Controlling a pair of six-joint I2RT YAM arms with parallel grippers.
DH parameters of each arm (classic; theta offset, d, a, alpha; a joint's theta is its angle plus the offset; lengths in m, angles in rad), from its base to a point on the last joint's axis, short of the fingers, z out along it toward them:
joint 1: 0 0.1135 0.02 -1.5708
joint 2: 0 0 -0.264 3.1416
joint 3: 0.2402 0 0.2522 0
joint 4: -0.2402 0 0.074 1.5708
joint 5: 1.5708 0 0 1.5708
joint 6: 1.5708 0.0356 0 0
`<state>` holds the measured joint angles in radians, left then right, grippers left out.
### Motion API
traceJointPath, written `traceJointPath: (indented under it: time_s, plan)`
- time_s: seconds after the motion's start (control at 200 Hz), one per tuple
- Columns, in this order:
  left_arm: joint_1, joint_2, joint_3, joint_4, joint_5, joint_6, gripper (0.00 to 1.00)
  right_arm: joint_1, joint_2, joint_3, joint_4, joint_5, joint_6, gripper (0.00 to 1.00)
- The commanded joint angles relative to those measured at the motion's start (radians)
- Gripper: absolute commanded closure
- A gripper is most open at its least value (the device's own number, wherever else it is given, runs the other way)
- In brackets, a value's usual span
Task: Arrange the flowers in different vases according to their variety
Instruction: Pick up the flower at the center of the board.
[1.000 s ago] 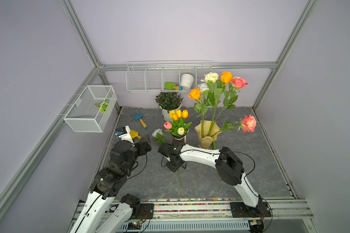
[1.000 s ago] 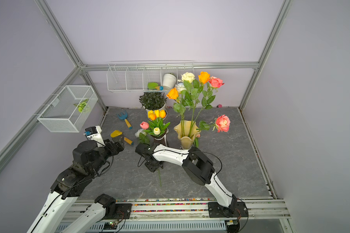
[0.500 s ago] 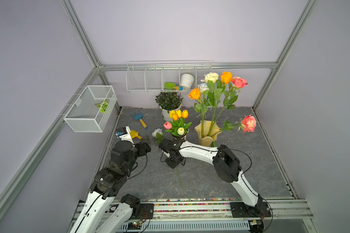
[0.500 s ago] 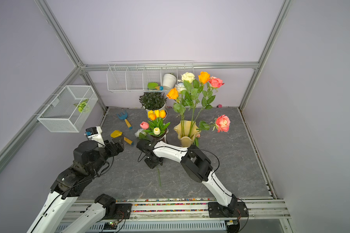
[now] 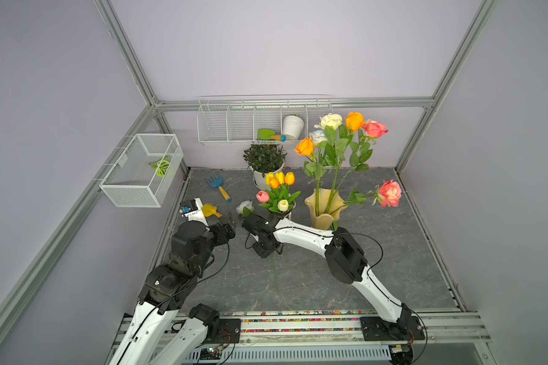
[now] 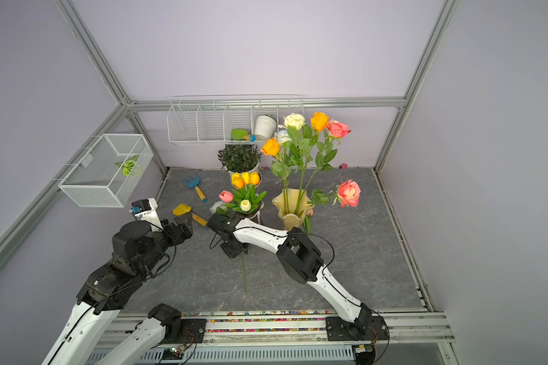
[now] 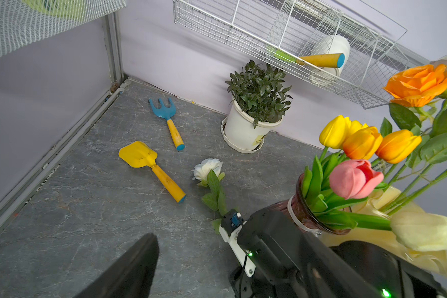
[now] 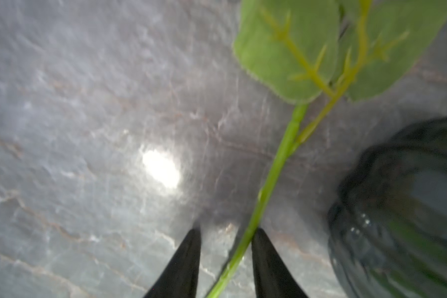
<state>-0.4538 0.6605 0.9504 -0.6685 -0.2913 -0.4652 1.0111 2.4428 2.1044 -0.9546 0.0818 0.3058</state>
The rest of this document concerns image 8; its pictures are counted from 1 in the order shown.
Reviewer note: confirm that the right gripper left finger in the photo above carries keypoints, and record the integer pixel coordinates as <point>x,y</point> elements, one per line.
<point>180,277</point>

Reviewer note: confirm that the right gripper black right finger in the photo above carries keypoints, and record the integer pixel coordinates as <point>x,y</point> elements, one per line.
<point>271,276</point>

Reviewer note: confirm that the white tulip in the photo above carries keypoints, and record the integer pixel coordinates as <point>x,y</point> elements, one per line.
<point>313,53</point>

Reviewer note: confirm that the dark red glass vase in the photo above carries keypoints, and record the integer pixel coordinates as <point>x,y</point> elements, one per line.
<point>388,228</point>

